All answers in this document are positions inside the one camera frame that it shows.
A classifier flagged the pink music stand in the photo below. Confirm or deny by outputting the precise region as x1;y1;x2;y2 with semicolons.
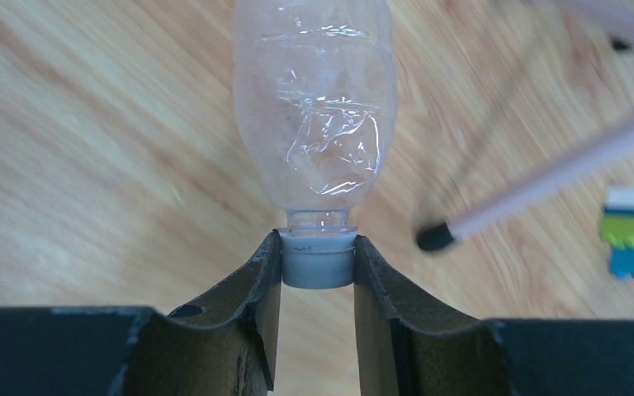
415;1;634;252

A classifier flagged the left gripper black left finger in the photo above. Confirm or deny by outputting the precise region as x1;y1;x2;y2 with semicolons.
0;231;281;395

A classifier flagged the clear bottle white cap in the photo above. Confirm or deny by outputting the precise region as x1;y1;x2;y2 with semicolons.
233;1;399;290

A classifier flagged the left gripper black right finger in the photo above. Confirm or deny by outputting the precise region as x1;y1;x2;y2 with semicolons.
354;236;634;395

